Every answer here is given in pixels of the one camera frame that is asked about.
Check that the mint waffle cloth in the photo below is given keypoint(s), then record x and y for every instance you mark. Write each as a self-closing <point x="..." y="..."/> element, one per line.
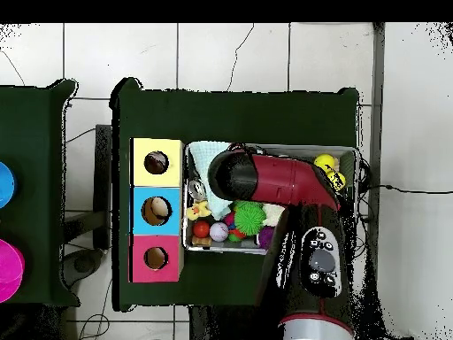
<point x="201" y="159"/>

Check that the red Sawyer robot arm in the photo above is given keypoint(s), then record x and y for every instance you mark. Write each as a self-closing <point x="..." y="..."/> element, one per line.
<point x="279" y="177"/>

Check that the shallow clear mesh bin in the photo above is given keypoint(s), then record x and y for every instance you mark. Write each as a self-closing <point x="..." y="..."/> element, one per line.
<point x="226" y="249"/>

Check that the wooden box three holes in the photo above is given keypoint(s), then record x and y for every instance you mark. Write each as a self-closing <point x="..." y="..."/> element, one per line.
<point x="139" y="177"/>

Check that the yellow plush duck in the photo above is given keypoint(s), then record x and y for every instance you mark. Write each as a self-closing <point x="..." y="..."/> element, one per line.
<point x="198" y="211"/>

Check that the green spiky rubber ball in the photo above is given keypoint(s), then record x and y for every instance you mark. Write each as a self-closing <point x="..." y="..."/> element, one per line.
<point x="249" y="219"/>

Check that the white toy baseball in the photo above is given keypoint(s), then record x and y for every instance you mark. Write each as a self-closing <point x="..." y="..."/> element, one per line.
<point x="219" y="232"/>

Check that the small orange ball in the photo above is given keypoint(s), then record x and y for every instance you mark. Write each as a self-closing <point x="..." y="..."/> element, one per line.
<point x="201" y="229"/>

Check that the cream waffle cloth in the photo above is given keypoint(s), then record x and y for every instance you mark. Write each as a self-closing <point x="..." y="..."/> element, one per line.
<point x="274" y="214"/>

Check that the purple rubber toy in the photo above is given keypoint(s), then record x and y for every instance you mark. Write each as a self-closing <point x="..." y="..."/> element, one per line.
<point x="266" y="237"/>

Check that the dark green table cloth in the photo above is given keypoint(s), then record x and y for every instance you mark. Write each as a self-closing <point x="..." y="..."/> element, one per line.
<point x="32" y="124"/>
<point x="230" y="117"/>

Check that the smooth yellow ball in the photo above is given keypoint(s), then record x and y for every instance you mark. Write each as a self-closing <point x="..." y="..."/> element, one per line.
<point x="324" y="162"/>

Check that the long grey strip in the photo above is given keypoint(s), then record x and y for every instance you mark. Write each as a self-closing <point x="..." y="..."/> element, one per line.
<point x="376" y="106"/>

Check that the blue round disc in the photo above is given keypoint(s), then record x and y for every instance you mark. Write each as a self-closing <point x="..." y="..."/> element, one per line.
<point x="6" y="184"/>

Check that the magenta round disc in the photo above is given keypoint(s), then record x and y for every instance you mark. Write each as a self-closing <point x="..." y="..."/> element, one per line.
<point x="10" y="271"/>

